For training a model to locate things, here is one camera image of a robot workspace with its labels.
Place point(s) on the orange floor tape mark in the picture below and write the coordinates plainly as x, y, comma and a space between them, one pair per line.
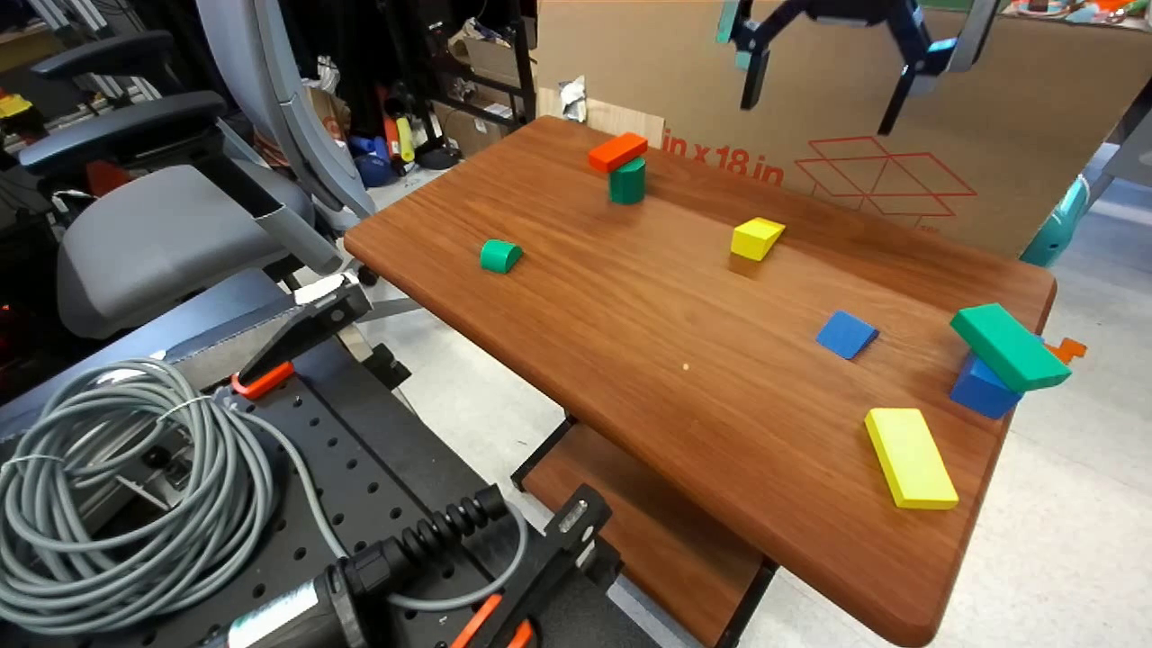
1068, 350

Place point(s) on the yellow rectangular block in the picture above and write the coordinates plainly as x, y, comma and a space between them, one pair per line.
910, 458

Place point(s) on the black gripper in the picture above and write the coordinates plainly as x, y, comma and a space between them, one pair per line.
848, 9

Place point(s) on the green rectangular block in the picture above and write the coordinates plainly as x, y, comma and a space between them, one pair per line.
1009, 348

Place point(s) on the small green block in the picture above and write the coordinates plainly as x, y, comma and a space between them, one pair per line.
499, 258

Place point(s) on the teal plastic object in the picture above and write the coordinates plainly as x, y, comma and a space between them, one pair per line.
1056, 220

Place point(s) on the gray curved chair back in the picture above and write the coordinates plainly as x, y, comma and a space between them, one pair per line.
283, 94

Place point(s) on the wooden table lower shelf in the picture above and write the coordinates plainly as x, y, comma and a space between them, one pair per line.
649, 540

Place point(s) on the yellow wedge block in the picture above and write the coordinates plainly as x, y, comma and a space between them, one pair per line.
756, 238

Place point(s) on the green cylinder block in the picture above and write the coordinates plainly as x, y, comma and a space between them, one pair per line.
626, 184

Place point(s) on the blue flat square block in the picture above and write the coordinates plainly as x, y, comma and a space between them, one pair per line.
848, 335

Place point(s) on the large cardboard box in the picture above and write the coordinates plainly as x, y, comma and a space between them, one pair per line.
649, 60

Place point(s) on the brown cardboard boxes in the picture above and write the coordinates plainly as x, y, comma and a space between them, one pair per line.
486, 84

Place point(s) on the gray office chair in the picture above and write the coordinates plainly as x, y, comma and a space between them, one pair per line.
157, 238

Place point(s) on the blue cube block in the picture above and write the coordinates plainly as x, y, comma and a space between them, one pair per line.
980, 389

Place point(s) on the blue object on floor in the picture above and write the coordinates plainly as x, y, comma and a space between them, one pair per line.
371, 159

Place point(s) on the orange rectangular block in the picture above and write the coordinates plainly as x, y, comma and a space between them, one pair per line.
617, 154

